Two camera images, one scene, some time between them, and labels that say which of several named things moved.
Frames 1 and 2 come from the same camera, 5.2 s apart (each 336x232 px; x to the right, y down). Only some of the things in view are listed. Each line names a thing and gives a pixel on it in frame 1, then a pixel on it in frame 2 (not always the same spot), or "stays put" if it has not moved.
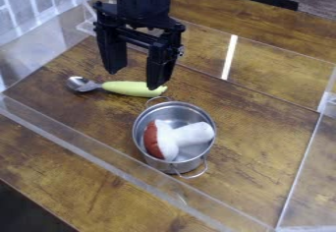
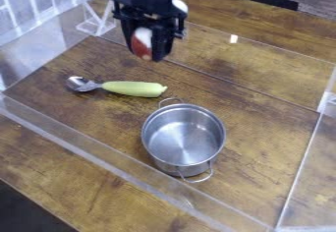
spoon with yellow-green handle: (126, 88) stays put
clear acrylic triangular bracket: (89, 25) stays put
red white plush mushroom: (165, 138) to (142, 34)
